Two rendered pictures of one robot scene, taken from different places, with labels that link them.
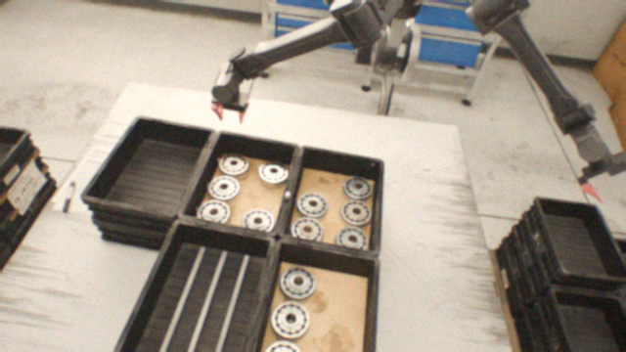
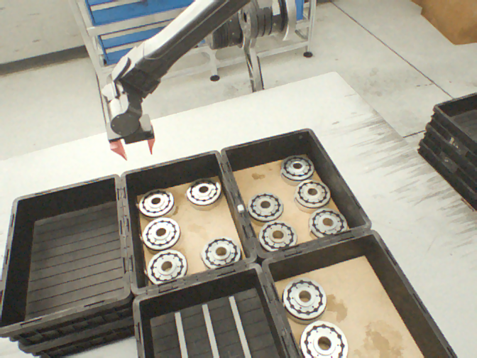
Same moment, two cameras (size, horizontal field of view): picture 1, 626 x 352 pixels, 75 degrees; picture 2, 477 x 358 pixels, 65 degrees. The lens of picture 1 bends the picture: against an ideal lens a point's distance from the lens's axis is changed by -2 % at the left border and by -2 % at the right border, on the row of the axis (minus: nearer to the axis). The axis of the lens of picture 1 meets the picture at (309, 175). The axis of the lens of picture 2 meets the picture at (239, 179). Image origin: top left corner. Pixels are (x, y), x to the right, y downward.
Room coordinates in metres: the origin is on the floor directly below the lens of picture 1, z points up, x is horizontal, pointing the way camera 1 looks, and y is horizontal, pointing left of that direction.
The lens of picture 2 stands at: (0.24, 0.21, 1.72)
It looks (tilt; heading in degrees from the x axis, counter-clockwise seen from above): 49 degrees down; 345
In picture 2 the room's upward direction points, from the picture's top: 5 degrees counter-clockwise
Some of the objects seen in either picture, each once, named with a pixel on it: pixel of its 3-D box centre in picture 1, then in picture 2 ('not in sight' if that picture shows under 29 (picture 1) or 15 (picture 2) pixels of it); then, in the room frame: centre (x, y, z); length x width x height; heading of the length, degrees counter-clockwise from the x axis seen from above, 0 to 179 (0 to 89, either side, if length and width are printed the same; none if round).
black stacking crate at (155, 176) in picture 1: (156, 173); (74, 254); (0.88, 0.51, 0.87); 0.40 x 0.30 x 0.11; 177
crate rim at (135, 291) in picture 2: (244, 179); (182, 214); (0.87, 0.21, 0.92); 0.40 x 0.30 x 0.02; 177
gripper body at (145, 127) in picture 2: (230, 91); (125, 120); (0.98, 0.27, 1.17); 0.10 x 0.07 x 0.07; 88
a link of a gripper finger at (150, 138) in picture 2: (236, 111); (141, 140); (0.98, 0.25, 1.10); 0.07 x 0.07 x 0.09; 88
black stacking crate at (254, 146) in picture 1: (244, 190); (185, 224); (0.87, 0.21, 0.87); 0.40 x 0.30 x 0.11; 177
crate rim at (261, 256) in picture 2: (335, 197); (288, 186); (0.85, -0.09, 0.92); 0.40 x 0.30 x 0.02; 177
